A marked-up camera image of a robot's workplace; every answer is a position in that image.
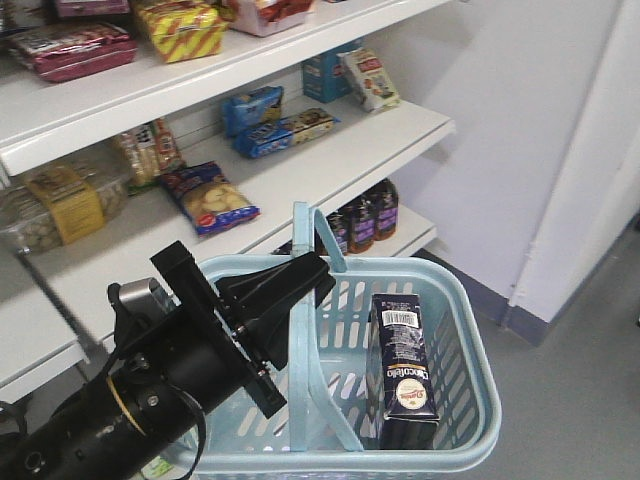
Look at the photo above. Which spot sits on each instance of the blue Oreo cookie pack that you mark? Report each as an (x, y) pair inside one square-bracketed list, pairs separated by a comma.
[(272, 136)]

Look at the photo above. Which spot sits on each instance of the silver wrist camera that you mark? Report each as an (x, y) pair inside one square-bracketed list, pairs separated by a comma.
[(140, 295)]

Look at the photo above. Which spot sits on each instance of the blue bag of round crackers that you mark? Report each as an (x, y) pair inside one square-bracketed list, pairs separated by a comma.
[(208, 199)]

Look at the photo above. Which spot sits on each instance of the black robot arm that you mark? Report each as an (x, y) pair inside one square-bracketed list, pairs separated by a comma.
[(126, 415)]

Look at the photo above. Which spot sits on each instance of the dark blue Chocofello cookie box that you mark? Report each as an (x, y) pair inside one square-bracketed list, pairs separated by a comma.
[(400, 398)]

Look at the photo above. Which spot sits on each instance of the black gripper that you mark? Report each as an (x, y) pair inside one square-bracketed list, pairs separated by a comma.
[(239, 334)]

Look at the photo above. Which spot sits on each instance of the light blue plastic shopping basket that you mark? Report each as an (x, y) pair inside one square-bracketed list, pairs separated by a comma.
[(323, 431)]

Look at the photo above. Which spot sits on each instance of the clear tub yellow label cookies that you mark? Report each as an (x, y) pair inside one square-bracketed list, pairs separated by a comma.
[(62, 202)]

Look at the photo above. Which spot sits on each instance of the yellow striped snack bag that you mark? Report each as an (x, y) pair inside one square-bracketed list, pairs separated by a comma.
[(181, 30)]

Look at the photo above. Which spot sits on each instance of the white store shelving unit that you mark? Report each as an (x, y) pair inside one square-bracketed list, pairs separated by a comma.
[(53, 306)]

